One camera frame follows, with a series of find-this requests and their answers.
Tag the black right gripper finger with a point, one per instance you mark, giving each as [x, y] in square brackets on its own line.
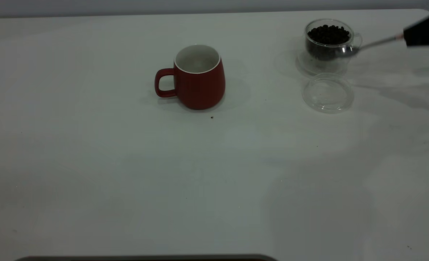
[426, 34]

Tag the red ceramic mug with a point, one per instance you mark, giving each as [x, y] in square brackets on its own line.
[199, 90]

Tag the clear double-walled glass cup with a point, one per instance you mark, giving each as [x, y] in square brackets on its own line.
[323, 66]

